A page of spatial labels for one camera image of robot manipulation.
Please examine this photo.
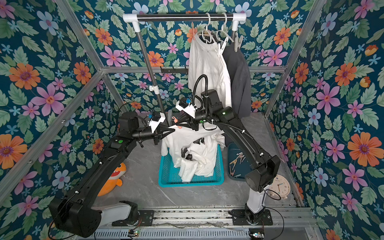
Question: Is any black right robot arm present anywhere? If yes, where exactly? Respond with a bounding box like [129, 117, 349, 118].
[176, 74, 281, 224]

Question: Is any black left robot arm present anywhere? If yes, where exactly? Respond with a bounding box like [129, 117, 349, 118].
[49, 112, 174, 238]

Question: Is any black wall hook rail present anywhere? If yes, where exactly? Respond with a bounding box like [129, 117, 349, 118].
[160, 66, 189, 75]

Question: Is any orange shark plush toy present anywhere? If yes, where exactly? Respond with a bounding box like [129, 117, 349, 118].
[98, 163, 127, 197]

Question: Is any white steel clothes rack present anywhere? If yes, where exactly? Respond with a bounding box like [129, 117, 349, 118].
[123, 13, 247, 113]

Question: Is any beige round clock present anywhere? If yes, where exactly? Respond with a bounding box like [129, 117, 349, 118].
[267, 175, 291, 201]

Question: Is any white garment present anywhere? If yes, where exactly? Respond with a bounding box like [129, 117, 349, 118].
[188, 36, 232, 107]
[161, 124, 225, 183]

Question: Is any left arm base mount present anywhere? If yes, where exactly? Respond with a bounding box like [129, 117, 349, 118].
[112, 210, 155, 227]

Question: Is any white plastic hanger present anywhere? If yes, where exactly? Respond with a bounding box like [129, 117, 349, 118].
[196, 13, 217, 44]
[213, 13, 234, 44]

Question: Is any teal laundry basket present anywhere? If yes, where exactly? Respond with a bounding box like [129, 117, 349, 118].
[159, 145, 225, 188]

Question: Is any dark teal clothespin tray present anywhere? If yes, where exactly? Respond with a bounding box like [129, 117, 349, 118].
[228, 143, 252, 182]

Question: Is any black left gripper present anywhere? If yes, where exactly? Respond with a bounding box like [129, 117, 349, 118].
[129, 124, 174, 146]

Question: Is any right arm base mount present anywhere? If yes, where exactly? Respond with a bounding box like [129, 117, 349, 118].
[229, 209, 273, 226]

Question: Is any dark grey t-shirt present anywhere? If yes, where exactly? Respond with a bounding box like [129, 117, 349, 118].
[223, 43, 251, 118]

